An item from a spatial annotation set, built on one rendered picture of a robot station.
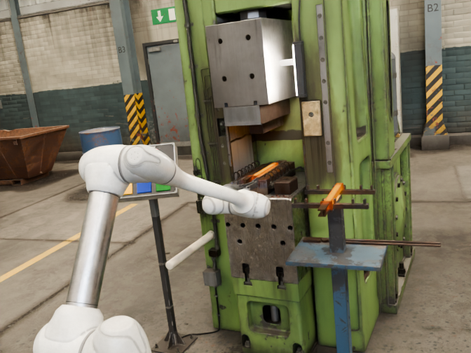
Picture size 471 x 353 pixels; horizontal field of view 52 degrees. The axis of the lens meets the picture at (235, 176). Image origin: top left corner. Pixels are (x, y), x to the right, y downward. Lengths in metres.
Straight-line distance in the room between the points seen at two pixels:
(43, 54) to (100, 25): 1.50
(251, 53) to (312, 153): 0.58
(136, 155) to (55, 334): 0.60
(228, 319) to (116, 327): 1.62
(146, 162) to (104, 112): 8.47
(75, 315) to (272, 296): 1.26
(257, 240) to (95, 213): 1.06
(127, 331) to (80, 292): 0.24
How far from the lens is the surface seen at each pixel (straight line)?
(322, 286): 2.70
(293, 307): 2.59
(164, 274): 2.84
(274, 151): 2.91
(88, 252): 1.65
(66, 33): 10.41
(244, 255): 2.56
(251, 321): 2.78
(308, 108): 2.41
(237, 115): 2.43
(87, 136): 6.96
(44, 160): 8.95
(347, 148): 2.42
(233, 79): 2.42
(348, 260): 2.12
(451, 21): 8.18
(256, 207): 2.01
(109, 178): 1.68
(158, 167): 1.62
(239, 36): 2.40
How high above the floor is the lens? 1.56
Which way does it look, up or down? 13 degrees down
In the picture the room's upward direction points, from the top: 6 degrees counter-clockwise
